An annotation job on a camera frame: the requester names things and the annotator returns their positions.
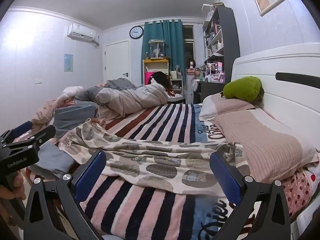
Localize white headboard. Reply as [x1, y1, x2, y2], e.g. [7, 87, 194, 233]
[230, 42, 320, 150]

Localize green plush toy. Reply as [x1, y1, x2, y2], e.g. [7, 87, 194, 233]
[220, 76, 265, 103]

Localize beige ribbed pillow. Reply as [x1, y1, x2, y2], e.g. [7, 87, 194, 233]
[214, 110, 320, 178]

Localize white cloth with red dots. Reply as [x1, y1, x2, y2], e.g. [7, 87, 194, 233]
[303, 162, 320, 183]

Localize dark desk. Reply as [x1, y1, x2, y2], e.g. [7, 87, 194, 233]
[192, 60, 234, 104]

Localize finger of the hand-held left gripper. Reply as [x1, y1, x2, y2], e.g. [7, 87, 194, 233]
[15, 124, 57, 147]
[0, 121, 33, 144]

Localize white door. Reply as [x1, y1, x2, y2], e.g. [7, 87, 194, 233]
[104, 40, 132, 83]

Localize yellow shelf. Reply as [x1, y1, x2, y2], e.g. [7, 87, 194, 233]
[142, 58, 170, 87]

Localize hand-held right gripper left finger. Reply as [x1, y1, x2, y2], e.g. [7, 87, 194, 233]
[24, 150, 107, 240]

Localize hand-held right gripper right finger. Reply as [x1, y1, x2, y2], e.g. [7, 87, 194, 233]
[209, 151, 292, 240]

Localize dark bookshelf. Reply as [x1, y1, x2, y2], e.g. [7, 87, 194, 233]
[201, 2, 240, 63]

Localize mannequin head with wig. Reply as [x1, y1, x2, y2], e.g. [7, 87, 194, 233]
[186, 58, 197, 75]

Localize striped blanket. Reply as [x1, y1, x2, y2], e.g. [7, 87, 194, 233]
[25, 102, 258, 240]

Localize round wall clock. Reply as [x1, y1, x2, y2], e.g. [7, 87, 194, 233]
[129, 26, 144, 40]

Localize white air conditioner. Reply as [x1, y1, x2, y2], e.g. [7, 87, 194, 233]
[67, 23, 100, 47]

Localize person's left hand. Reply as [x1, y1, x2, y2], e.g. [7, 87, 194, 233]
[0, 174, 26, 201]

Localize pink dotted cloth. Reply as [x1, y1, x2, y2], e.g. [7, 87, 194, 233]
[281, 167, 313, 218]

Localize glass display case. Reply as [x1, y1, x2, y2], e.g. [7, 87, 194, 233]
[147, 39, 166, 59]

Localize grey checked quilt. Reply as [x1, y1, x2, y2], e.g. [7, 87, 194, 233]
[75, 77, 170, 120]

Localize window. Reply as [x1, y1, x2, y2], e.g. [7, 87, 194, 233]
[182, 24, 195, 63]

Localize cream grey-dotted pants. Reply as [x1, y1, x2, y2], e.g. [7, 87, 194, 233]
[58, 118, 250, 195]

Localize small blue wall poster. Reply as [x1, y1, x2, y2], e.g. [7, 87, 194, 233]
[64, 54, 73, 72]

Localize beige white pillow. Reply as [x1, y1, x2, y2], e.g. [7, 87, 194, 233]
[199, 94, 257, 122]

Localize teal curtain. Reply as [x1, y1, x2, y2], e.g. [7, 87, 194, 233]
[141, 19, 187, 98]

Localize grey-blue cloth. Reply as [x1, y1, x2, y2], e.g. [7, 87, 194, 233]
[32, 100, 98, 178]

